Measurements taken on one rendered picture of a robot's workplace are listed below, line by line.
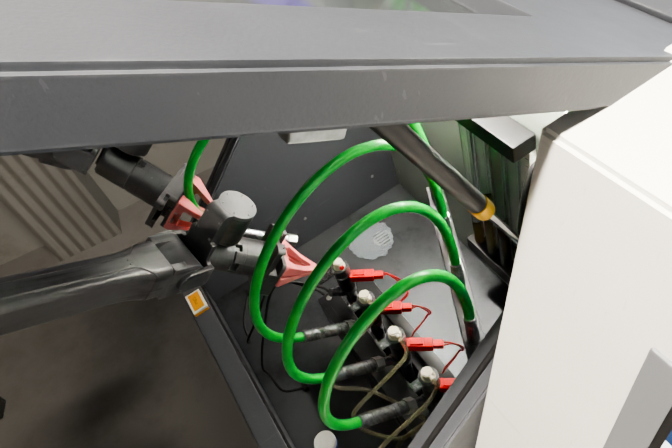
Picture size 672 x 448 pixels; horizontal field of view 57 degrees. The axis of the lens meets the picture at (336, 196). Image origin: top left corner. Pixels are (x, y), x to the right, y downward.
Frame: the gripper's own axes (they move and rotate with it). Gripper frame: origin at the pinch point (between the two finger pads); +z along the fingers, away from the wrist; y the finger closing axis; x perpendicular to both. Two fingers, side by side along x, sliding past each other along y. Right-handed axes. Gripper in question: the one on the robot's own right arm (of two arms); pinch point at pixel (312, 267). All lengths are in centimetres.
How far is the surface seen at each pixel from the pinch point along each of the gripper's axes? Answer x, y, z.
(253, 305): -13.8, 4.6, -14.9
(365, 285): 1.2, -3.2, 12.9
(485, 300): -1.1, 0.2, 38.1
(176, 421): 48, -128, 24
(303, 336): -12.6, -2.0, -3.7
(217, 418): 43, -118, 35
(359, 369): -19.3, 0.2, 2.7
